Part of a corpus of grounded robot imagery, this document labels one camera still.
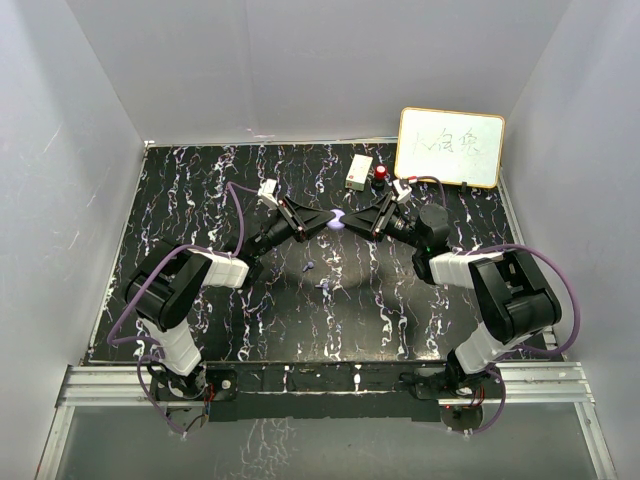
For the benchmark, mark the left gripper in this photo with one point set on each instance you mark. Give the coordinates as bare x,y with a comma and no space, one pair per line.
303,222

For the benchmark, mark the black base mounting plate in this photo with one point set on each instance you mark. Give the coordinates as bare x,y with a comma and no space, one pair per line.
228,392

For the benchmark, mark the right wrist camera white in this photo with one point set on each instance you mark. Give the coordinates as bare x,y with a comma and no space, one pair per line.
402,191

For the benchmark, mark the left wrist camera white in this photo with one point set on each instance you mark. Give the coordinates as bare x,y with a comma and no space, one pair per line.
267,193

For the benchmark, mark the purple earbud lower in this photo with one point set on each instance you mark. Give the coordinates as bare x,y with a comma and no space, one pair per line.
325,287

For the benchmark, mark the red emergency stop button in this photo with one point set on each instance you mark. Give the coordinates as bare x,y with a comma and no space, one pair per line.
378,181

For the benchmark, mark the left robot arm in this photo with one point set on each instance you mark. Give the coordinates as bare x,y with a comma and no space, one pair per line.
167,282

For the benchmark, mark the white cardboard box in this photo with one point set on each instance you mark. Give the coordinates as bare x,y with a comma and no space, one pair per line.
358,172

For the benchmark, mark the purple round earbud case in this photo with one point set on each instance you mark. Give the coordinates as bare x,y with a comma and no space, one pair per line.
336,224

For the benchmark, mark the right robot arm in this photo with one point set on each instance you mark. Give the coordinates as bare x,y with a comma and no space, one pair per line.
514,298

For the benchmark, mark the aluminium frame rail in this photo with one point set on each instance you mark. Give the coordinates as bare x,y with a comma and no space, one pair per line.
287,424

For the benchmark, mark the white whiteboard yellow frame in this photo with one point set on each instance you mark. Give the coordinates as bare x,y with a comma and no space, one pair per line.
458,148

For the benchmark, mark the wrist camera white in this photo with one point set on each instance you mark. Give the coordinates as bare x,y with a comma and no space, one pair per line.
267,193
402,191

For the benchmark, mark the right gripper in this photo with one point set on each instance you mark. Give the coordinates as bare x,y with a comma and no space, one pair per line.
378,216

